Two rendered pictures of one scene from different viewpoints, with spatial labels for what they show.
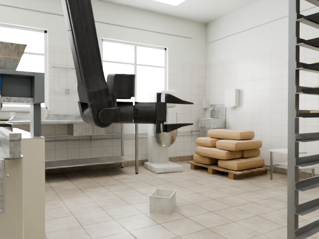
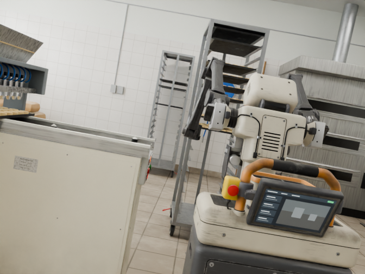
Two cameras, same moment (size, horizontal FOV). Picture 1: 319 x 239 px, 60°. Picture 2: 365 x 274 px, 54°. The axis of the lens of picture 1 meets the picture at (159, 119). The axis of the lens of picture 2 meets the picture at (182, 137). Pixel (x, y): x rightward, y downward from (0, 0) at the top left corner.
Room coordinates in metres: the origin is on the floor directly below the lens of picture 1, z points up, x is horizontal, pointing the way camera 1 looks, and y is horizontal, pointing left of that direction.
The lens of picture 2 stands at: (-0.45, 1.97, 1.13)
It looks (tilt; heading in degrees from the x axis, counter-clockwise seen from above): 5 degrees down; 302
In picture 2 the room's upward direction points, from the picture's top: 11 degrees clockwise
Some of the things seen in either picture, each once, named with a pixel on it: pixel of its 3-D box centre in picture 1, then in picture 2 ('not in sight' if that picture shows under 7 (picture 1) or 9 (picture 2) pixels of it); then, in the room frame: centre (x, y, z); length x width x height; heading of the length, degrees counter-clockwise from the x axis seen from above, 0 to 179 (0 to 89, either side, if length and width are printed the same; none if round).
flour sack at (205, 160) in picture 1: (214, 158); not in sight; (4.99, -1.00, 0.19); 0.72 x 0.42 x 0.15; 123
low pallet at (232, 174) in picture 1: (227, 168); not in sight; (4.73, -1.16, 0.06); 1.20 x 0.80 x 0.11; 33
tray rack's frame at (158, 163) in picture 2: not in sight; (168, 113); (2.75, -2.55, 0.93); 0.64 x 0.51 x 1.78; 123
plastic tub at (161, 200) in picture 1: (163, 200); not in sight; (2.83, -0.04, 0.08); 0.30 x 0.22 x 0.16; 165
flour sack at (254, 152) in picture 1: (236, 150); not in sight; (4.83, -1.35, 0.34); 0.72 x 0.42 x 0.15; 31
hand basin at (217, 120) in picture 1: (214, 117); not in sight; (5.65, -1.12, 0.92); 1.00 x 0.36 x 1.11; 31
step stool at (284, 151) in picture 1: (290, 165); not in sight; (4.00, -1.91, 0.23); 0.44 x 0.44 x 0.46; 22
